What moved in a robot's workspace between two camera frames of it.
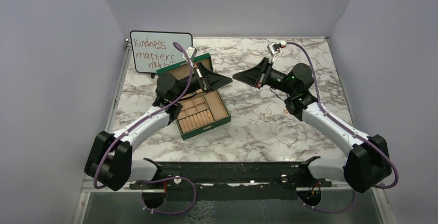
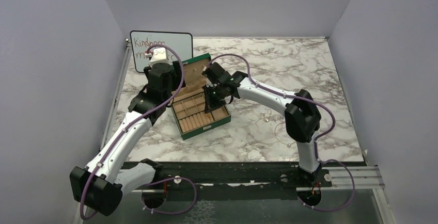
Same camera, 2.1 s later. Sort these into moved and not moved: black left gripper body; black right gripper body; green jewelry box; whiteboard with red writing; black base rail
Moved: black right gripper body; black left gripper body
Not moved: black base rail; green jewelry box; whiteboard with red writing
